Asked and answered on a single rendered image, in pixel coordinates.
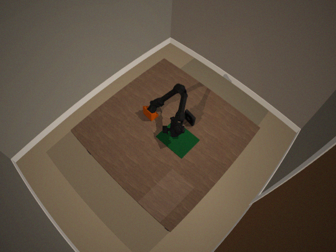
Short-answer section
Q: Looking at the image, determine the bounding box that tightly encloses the black square panel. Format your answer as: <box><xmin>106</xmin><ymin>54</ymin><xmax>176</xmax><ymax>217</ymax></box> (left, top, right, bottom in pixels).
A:
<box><xmin>185</xmin><ymin>109</ymin><xmax>196</xmax><ymax>126</ymax></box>

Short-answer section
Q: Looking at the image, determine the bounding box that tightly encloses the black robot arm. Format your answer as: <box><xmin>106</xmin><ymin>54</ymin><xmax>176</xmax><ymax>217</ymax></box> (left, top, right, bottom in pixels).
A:
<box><xmin>147</xmin><ymin>83</ymin><xmax>188</xmax><ymax>137</ymax></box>

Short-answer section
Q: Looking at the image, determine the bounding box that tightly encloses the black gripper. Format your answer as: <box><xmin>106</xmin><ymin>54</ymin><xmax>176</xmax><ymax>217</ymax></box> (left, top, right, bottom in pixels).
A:
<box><xmin>162</xmin><ymin>125</ymin><xmax>185</xmax><ymax>134</ymax></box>

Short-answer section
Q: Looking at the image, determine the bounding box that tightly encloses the green circuit board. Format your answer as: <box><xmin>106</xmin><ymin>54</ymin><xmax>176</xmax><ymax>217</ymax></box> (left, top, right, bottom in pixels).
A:
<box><xmin>156</xmin><ymin>128</ymin><xmax>199</xmax><ymax>158</ymax></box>

